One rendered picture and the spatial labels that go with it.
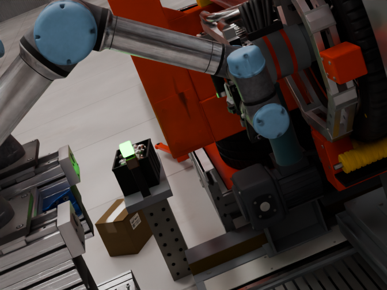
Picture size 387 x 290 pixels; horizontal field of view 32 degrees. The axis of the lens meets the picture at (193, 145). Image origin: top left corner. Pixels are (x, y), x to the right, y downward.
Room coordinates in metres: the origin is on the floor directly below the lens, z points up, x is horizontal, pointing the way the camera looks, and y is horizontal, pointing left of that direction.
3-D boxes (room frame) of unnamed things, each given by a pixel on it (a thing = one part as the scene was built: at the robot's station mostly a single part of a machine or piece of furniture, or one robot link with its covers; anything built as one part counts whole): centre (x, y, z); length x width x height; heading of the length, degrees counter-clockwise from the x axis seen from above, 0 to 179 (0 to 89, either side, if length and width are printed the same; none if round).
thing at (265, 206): (2.17, -0.28, 0.26); 0.42 x 0.18 x 0.35; 92
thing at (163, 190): (2.42, 0.22, 0.44); 0.43 x 0.17 x 0.03; 2
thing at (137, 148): (2.39, 0.22, 0.51); 0.20 x 0.14 x 0.13; 174
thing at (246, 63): (1.41, -0.17, 0.95); 0.11 x 0.08 x 0.11; 1
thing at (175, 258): (2.45, 0.23, 0.21); 0.10 x 0.10 x 0.42; 2
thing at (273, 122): (1.39, -0.17, 0.85); 0.11 x 0.08 x 0.09; 2
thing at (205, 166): (3.61, 0.02, 0.28); 2.47 x 0.09 x 0.22; 2
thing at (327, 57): (1.55, -0.40, 0.85); 0.09 x 0.08 x 0.07; 2
